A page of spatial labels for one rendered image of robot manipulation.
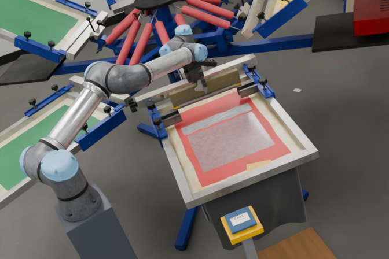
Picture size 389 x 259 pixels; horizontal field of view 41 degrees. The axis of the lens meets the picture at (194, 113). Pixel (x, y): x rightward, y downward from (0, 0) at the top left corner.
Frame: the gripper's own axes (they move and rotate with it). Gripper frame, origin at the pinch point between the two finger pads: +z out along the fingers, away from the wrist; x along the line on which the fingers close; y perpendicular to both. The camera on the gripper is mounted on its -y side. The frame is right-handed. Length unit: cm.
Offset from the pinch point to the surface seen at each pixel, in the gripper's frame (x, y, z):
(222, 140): 25.8, 2.7, 13.5
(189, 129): 8.4, 14.3, 12.7
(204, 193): 59, 21, 10
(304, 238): 18, -28, 107
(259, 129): 28.1, -14.7, 13.5
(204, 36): -73, -18, 7
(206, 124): 8.9, 5.7, 13.1
